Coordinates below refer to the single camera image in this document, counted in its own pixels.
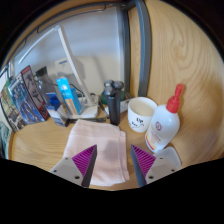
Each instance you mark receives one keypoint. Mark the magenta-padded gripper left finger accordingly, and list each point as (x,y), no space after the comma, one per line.
(66,168)

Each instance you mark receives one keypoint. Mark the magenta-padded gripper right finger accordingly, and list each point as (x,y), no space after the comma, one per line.
(159,166)

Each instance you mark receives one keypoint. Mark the pink towel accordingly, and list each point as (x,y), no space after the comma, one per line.
(110,150)

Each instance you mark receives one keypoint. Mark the white bottle with red nozzle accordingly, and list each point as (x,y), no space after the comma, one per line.
(163,126)

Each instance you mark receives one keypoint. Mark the white mug with black print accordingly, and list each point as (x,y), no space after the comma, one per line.
(140,115)

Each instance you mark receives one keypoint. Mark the small dark blue box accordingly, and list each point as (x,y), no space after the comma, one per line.
(56,111)

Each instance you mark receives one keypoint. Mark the grey-green bedding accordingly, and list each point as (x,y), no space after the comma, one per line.
(4,140)

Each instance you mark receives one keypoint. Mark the slim light blue box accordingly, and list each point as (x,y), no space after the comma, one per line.
(68,96)

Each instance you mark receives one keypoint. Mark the black electric shaver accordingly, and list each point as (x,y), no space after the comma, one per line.
(114,106)

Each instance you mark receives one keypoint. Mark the blue robot model kit box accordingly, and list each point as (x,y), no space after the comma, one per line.
(28,100)

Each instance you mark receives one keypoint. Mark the dark green round container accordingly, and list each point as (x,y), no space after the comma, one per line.
(103,98)

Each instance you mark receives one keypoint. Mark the green tree-figure toy box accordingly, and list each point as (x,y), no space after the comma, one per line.
(7,106)

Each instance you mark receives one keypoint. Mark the white desk lamp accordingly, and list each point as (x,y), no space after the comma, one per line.
(71,60)

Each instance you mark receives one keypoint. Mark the white wall outlet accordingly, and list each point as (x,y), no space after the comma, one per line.
(61,64)

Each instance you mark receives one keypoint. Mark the dark grey metal desk frame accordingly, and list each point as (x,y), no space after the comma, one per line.
(144,50)

